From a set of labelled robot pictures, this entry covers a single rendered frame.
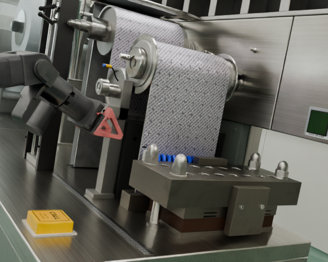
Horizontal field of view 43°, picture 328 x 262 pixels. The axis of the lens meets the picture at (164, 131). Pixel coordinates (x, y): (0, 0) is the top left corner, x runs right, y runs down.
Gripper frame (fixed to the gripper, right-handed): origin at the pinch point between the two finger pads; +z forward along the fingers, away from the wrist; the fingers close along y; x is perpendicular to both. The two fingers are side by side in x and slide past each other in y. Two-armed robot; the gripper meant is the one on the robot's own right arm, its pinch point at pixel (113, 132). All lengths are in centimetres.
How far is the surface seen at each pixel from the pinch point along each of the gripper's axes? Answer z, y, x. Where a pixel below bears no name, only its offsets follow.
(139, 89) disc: 1.4, -4.0, 13.0
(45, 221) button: -8.0, 12.6, -22.1
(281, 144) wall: 252, -179, 110
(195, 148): 22.6, 0.3, 9.6
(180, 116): 13.0, 0.3, 13.4
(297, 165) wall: 259, -156, 97
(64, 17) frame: -15.9, -32.9, 22.0
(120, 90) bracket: -0.9, -7.9, 10.4
